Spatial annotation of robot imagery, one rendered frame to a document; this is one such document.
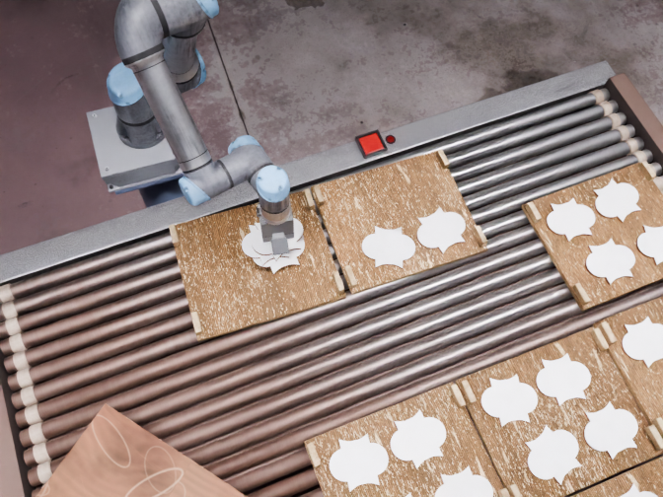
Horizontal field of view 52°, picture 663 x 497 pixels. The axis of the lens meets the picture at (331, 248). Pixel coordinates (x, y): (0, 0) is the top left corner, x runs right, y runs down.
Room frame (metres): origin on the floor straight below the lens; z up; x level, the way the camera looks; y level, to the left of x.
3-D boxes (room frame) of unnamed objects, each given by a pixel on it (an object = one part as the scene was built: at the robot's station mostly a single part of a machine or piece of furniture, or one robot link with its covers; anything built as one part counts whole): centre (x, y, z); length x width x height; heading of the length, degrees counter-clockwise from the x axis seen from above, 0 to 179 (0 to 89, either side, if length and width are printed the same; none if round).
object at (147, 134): (1.13, 0.59, 1.01); 0.15 x 0.15 x 0.10
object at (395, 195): (0.91, -0.18, 0.93); 0.41 x 0.35 x 0.02; 114
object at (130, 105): (1.14, 0.58, 1.12); 0.13 x 0.12 x 0.14; 128
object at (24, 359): (0.83, -0.06, 0.90); 1.95 x 0.05 x 0.05; 116
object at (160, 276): (0.92, -0.02, 0.90); 1.95 x 0.05 x 0.05; 116
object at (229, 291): (0.74, 0.20, 0.93); 0.41 x 0.35 x 0.02; 112
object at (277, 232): (0.77, 0.15, 1.08); 0.12 x 0.09 x 0.16; 15
